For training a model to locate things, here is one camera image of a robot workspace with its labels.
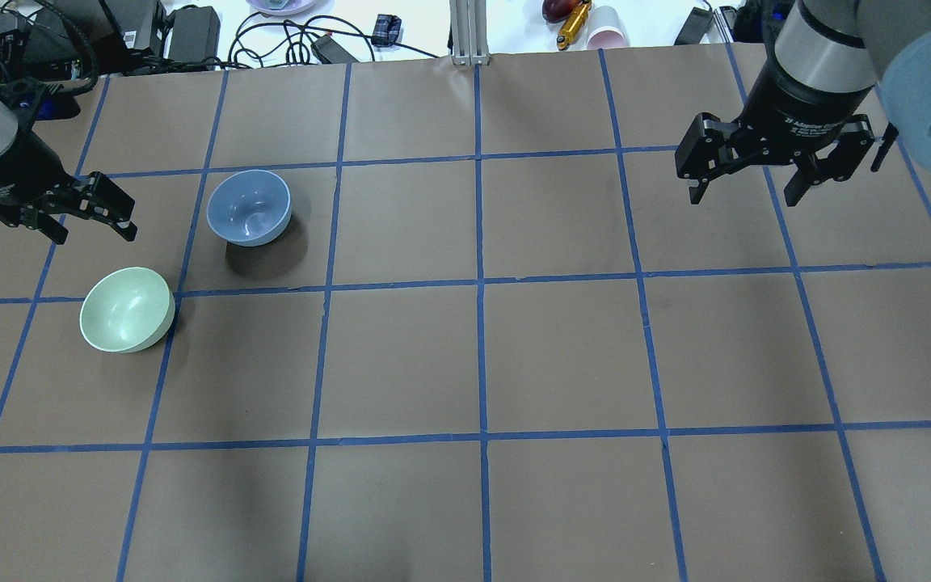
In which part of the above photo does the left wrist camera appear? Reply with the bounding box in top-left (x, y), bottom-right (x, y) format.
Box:
top-left (0, 78), bottom-right (82, 121)

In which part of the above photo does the black power brick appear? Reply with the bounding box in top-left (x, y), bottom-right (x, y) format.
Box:
top-left (166, 5), bottom-right (221, 71)

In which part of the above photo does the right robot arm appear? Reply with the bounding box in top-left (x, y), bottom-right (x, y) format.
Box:
top-left (675, 1), bottom-right (931, 207)

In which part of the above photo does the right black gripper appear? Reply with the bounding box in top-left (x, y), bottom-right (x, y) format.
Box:
top-left (675, 57), bottom-right (875, 207)

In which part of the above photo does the pink cup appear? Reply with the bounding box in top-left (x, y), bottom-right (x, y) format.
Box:
top-left (585, 5), bottom-right (630, 49)

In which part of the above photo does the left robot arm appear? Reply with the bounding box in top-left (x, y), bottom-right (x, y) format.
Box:
top-left (0, 81), bottom-right (137, 246)

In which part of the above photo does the green bowl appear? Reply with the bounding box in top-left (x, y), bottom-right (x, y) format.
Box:
top-left (80, 268), bottom-right (176, 353)

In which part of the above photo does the black laptop equipment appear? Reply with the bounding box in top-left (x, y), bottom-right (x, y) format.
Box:
top-left (0, 1), bottom-right (166, 81)

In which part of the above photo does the purple plate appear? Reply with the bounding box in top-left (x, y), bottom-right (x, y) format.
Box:
top-left (245, 0), bottom-right (318, 16)

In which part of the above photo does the small blue black device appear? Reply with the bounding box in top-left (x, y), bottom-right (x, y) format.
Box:
top-left (370, 14), bottom-right (402, 48)

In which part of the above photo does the red round object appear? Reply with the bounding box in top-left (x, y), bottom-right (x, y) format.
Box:
top-left (541, 0), bottom-right (580, 23)

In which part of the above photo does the black cable bundle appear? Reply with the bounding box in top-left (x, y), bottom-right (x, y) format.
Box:
top-left (227, 11), bottom-right (442, 70)

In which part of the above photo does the blue bowl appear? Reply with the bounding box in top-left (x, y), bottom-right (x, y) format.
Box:
top-left (206, 169), bottom-right (293, 247)

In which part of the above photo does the yellow toy bottle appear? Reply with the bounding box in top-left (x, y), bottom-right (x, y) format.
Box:
top-left (555, 1), bottom-right (592, 51)

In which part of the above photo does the aluminium frame post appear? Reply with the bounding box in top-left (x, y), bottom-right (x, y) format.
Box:
top-left (449, 0), bottom-right (489, 66)

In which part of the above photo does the black power adapter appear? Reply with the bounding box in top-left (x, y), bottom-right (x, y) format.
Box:
top-left (310, 36), bottom-right (359, 64)

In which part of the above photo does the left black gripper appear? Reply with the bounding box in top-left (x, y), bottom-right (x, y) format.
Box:
top-left (0, 130), bottom-right (139, 246)

